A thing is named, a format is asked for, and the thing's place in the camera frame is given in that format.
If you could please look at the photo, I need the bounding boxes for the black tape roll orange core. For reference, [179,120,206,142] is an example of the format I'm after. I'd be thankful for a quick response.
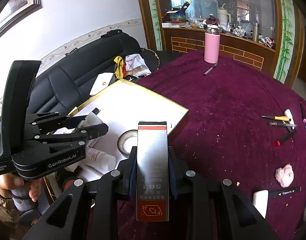
[61,177,83,193]

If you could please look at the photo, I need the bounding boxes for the red capped marker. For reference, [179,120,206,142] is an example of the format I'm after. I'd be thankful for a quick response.
[275,129,298,147]

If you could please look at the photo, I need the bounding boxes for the dark grey pen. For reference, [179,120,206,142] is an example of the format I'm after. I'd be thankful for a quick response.
[203,63,219,77]

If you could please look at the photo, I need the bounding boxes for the black marker pen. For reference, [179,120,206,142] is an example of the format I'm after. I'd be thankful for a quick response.
[268,187,302,199]

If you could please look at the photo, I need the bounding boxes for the black leather sofa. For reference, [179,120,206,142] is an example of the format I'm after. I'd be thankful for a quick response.
[0,30,186,160]

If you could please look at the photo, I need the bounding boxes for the colourful cardboard box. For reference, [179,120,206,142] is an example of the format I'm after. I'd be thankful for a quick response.
[164,1,191,24]

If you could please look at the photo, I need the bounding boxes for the yellow cloth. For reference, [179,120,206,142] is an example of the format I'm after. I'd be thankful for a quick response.
[113,56,126,79]

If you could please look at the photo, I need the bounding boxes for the wooden counter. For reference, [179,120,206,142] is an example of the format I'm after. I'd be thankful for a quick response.
[162,21,277,72]

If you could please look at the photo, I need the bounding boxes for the white plastic bottle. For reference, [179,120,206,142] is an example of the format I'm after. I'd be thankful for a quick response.
[86,147,117,175]
[252,189,269,218]
[78,107,104,130]

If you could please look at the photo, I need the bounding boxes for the white plastic bag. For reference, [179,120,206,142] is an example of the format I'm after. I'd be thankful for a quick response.
[124,54,152,77]

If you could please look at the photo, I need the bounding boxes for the pink tumbler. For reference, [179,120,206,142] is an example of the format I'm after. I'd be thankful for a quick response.
[204,17,221,64]

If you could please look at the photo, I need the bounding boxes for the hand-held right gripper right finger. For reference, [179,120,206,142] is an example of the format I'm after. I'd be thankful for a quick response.
[167,146,281,240]

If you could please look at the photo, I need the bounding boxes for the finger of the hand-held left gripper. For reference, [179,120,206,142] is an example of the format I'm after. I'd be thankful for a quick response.
[24,110,89,133]
[33,122,109,155]

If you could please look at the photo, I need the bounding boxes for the white tray with gold rim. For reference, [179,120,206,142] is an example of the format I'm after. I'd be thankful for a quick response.
[43,79,190,200]

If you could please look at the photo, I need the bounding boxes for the silver box with red label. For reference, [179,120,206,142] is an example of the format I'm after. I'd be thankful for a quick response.
[136,121,170,222]

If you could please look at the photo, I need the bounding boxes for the person's left hand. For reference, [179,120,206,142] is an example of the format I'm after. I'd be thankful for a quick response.
[0,175,43,203]

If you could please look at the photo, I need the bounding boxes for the yellow and black pen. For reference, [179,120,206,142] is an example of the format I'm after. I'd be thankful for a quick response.
[261,115,291,121]

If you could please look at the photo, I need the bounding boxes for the steel thermos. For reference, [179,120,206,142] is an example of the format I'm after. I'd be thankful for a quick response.
[252,22,260,42]

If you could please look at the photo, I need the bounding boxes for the white tumbler with straw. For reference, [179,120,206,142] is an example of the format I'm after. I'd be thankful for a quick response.
[217,4,227,27]

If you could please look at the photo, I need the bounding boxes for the white cardboard box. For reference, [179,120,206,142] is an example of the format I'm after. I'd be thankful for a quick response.
[89,73,117,97]

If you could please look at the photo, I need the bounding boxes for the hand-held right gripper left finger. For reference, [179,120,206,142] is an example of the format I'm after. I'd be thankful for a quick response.
[20,146,139,240]

